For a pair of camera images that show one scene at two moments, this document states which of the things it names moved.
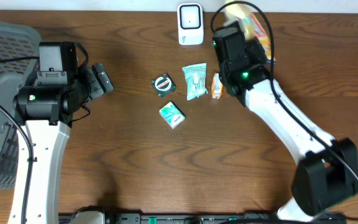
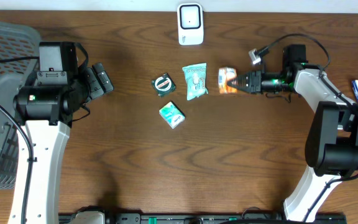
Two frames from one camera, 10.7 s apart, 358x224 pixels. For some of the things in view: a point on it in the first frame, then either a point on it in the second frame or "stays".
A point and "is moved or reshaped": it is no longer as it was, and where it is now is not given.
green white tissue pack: [172, 114] stays
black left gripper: [92, 76] stays
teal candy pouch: [196, 80] stays
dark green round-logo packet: [163, 84] stays
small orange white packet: [216, 86] is moved or reshaped
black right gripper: [252, 45] -> [253, 81]
